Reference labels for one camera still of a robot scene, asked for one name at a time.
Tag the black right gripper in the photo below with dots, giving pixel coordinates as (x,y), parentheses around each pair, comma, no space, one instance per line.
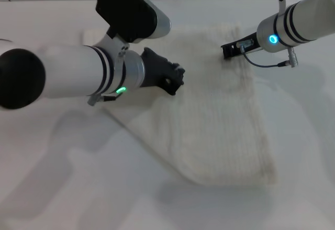
(248,45)

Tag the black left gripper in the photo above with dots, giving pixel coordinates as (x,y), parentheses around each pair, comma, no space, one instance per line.
(155,70)

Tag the white ribbed towel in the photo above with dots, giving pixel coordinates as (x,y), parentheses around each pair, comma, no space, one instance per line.
(217,114)

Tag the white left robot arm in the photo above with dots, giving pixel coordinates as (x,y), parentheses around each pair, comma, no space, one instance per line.
(70,72)

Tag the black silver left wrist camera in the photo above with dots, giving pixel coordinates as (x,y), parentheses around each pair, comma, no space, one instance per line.
(131,10)

